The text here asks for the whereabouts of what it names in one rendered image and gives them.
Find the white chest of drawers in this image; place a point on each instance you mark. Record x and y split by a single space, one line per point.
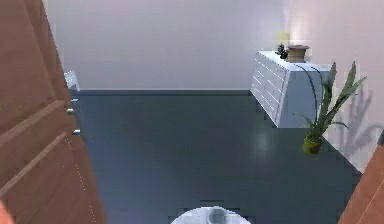
283 90

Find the brown wooden furniture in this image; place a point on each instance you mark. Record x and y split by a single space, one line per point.
366 196

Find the small black figurine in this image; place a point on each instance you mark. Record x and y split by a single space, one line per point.
282 51

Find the green house plant yellow pot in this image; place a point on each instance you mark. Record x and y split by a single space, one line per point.
325 106

